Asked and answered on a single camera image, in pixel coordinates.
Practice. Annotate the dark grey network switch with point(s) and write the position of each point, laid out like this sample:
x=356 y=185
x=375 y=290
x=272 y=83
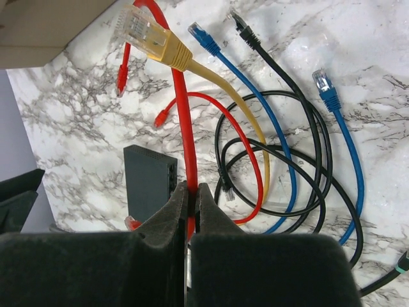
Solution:
x=151 y=177

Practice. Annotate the tan plastic toolbox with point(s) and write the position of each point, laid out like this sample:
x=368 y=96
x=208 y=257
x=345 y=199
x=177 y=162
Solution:
x=35 y=32

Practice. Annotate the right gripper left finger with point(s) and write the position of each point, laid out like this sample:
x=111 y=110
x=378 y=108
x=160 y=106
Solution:
x=145 y=267

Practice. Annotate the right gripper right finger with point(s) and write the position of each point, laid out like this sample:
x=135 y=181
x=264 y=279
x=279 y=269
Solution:
x=232 y=268

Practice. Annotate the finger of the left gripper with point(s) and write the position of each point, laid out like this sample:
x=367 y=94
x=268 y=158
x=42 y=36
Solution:
x=18 y=195

